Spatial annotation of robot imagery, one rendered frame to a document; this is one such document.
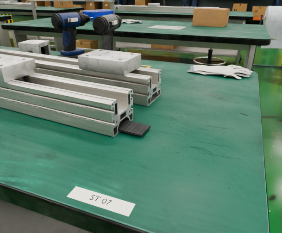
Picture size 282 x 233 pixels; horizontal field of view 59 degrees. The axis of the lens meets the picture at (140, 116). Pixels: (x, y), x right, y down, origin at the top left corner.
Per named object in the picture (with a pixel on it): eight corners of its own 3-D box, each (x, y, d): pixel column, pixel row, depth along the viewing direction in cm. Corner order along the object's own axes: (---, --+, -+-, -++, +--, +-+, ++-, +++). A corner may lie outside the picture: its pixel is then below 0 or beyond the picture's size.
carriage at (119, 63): (79, 77, 78) (77, 55, 75) (99, 68, 87) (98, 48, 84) (124, 84, 72) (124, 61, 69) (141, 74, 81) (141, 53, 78)
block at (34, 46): (18, 65, 113) (13, 43, 109) (34, 59, 123) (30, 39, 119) (38, 66, 111) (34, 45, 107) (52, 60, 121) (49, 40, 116)
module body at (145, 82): (-30, 72, 104) (-37, 51, 100) (-8, 66, 112) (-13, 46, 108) (147, 107, 72) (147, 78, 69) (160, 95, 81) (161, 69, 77)
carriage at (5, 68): (-32, 84, 73) (-39, 60, 70) (2, 74, 82) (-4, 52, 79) (7, 93, 67) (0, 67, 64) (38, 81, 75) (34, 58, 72)
